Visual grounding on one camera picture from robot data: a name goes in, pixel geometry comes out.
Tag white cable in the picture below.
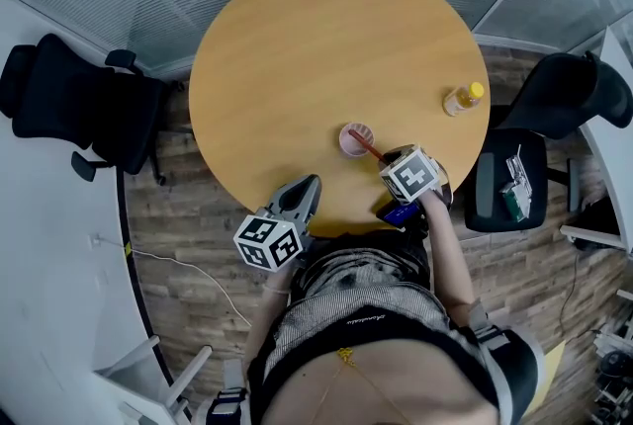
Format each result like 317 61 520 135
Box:
90 232 254 329

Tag yellow-capped clear bottle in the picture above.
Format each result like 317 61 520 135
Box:
442 81 486 118

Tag red pen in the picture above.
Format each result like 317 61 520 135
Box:
347 128 389 165

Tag white table with grey edge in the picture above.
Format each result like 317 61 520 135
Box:
558 25 633 257

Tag green and white carton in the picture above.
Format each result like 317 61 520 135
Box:
498 182 533 223

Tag round wooden desk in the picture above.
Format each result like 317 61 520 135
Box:
188 0 492 239

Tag pink cup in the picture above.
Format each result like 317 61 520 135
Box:
338 121 376 159

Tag yellow paper sheet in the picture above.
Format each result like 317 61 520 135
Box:
531 340 567 407

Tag gold necklace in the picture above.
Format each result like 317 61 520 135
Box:
318 346 414 425

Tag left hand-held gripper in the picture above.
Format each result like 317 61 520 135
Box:
232 174 323 273

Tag person's grey knitted top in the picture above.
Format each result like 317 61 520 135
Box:
245 229 548 425

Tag person's left forearm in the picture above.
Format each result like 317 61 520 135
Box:
243 264 299 363

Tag white metal frame legs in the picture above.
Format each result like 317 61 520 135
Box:
92 333 215 425

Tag clear plastic package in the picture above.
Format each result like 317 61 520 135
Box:
504 144 534 198

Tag person's right forearm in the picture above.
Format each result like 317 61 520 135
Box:
419 189 480 330

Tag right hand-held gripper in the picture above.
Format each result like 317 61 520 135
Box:
376 143 453 229

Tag white curved table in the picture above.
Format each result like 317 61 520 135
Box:
0 0 192 425

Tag black office chair with headrest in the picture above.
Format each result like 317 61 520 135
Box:
0 33 187 188

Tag black cable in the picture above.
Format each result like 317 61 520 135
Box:
557 253 602 346

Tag black equipment clutter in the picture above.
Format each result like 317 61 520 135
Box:
590 288 633 425

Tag grey harness strap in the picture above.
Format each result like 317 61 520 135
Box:
205 357 250 425
467 301 516 365

